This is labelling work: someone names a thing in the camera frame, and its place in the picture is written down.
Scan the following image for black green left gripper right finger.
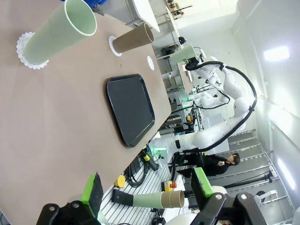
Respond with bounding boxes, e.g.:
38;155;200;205
190;166;267;225

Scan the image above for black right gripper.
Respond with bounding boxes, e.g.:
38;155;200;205
185;57;200;71

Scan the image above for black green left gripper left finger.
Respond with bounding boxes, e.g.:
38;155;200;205
35;172;104;225

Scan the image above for light green cup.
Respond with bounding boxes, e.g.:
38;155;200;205
170;44;196;65
132;191;165;208
23;0;98;66

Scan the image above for brown cup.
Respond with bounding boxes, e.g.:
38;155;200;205
160;191;173;208
112;22;155;54
170;189;186;208

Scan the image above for brown panel board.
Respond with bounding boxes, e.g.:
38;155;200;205
176;61;195;95

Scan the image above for person in black clothes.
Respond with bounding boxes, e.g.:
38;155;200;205
177;152;241;178

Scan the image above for black cup holder block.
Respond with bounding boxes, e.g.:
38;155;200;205
112;188;135;206

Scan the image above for yellow emergency stop box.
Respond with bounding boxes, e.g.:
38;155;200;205
163;181;178;191
114;175;127;188

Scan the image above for white slotted base platform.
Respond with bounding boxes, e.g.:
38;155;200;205
99;131;186;225

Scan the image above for black yellow handheld controller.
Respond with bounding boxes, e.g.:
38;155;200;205
140;150;160;171

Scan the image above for white table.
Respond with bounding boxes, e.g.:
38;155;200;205
131;0;161;33

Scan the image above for black plastic tray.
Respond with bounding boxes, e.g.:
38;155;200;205
104;74;156;148

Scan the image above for ceiling light panel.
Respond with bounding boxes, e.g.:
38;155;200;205
263;45;291;62

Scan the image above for black coiled cable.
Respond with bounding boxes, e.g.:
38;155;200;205
123;161;150;188

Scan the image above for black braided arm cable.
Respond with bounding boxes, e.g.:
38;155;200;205
172;61;258;186

